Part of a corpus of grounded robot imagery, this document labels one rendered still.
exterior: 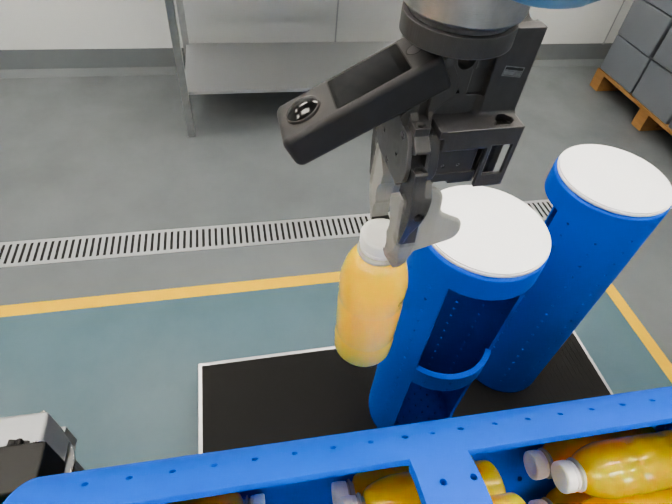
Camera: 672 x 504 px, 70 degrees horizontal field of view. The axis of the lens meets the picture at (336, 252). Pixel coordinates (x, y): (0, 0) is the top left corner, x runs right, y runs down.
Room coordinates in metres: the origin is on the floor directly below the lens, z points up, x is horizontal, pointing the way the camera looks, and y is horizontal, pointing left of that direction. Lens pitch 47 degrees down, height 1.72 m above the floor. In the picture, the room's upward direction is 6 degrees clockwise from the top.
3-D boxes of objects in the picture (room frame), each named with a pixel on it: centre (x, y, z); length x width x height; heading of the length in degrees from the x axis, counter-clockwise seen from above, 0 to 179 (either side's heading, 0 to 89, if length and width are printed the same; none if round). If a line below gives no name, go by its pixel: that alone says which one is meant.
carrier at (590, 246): (1.00, -0.67, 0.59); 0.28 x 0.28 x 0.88
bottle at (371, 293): (0.31, -0.04, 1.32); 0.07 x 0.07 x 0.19
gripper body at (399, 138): (0.31, -0.07, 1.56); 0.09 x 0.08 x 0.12; 107
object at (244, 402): (0.79, -0.34, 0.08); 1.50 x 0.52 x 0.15; 106
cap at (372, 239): (0.31, -0.04, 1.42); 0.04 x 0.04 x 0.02
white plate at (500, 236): (0.76, -0.31, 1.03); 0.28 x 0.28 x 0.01
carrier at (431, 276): (0.76, -0.31, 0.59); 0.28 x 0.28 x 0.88
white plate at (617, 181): (1.00, -0.67, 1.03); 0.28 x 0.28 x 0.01
